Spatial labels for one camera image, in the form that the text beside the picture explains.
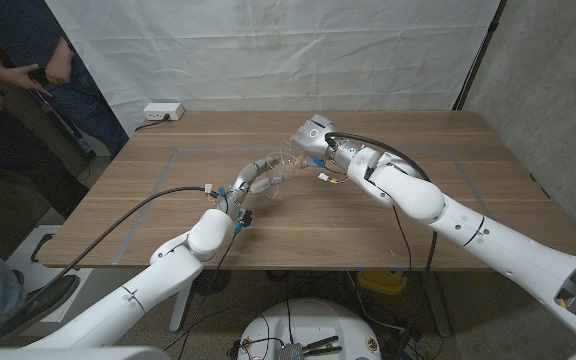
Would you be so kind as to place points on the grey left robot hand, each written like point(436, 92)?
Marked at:
point(233, 199)

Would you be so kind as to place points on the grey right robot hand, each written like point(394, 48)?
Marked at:
point(315, 137)

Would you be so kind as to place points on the brown sugar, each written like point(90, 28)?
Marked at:
point(294, 160)

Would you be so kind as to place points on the clear plastic cup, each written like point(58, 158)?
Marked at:
point(288, 152)
point(278, 190)

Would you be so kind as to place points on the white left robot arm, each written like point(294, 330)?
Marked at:
point(153, 285)

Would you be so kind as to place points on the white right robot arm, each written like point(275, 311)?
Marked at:
point(468, 225)

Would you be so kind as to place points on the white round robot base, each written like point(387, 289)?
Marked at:
point(318, 320)

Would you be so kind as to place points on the grey tape outline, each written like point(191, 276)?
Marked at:
point(193, 148)

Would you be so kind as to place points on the black round floor fan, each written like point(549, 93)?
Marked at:
point(213, 282)

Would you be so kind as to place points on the white backdrop sheet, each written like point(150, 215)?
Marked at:
point(268, 50)

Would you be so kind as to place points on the white power strip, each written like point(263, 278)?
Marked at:
point(163, 111)

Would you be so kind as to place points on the white table leg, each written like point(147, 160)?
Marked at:
point(180, 310)

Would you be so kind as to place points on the yellow box under table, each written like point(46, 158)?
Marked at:
point(382, 281)

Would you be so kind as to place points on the small grey box on base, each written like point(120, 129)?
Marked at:
point(291, 352)

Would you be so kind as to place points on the black clips on base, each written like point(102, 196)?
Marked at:
point(320, 343)

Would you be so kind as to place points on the black backdrop stand pole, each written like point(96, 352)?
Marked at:
point(478, 55)

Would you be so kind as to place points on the standing person in blue jeans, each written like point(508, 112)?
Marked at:
point(78, 100)

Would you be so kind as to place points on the grey table leg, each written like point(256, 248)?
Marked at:
point(435, 305)

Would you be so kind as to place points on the white floor board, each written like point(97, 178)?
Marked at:
point(22, 252)

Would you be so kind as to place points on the seated person in dark trousers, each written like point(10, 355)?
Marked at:
point(13, 150)

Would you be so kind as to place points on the white robot torso edge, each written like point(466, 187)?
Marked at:
point(68, 354)

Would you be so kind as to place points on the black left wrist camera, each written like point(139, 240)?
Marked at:
point(244, 220)

